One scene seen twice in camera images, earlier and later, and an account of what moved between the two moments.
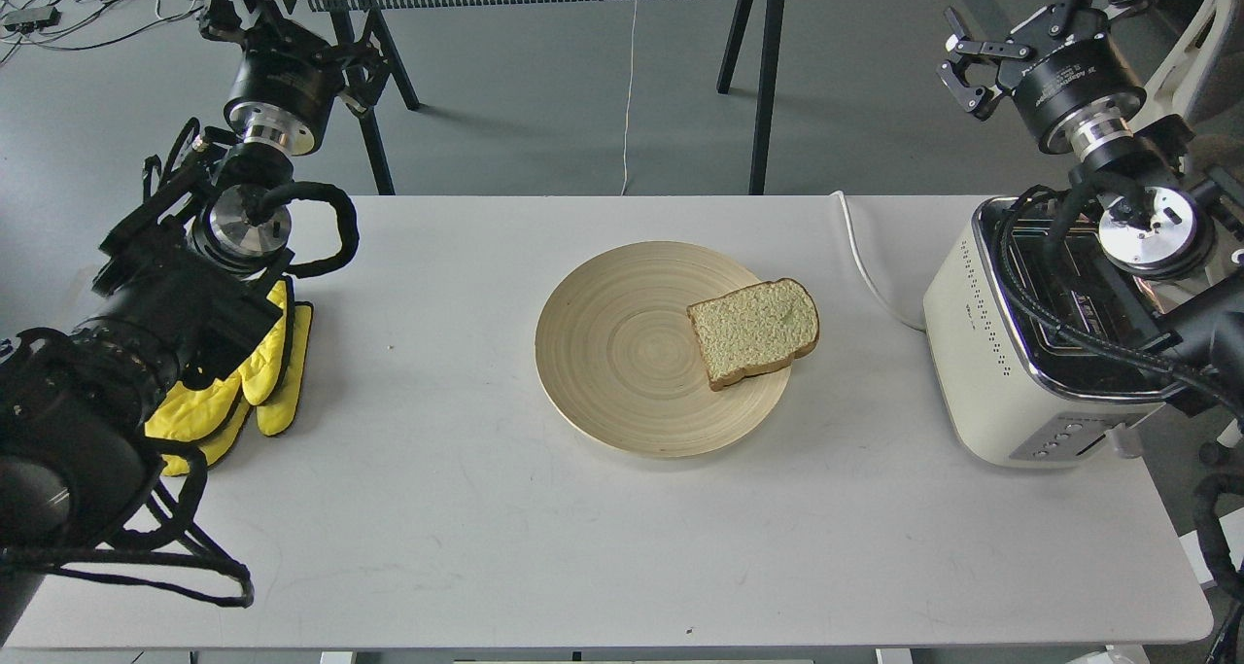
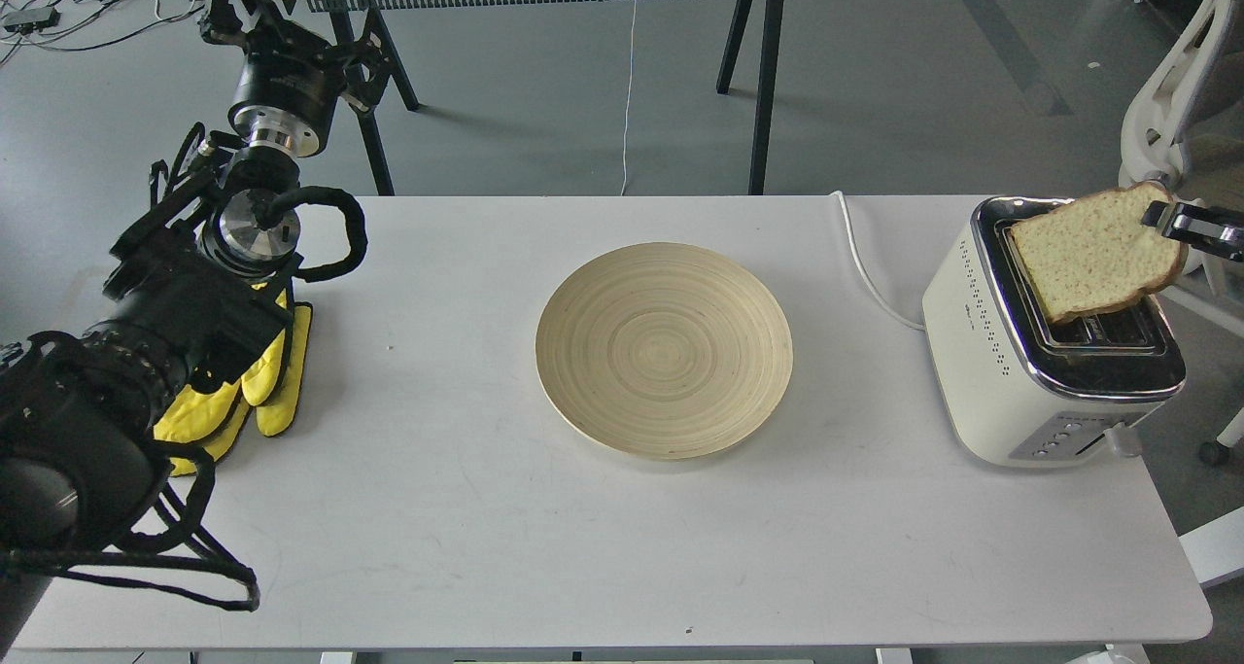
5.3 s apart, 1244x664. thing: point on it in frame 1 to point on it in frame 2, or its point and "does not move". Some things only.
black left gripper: (287, 75) does not move
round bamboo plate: (619, 361) does not move
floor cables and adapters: (74, 6) does not move
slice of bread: (755, 329) to (1097, 252)
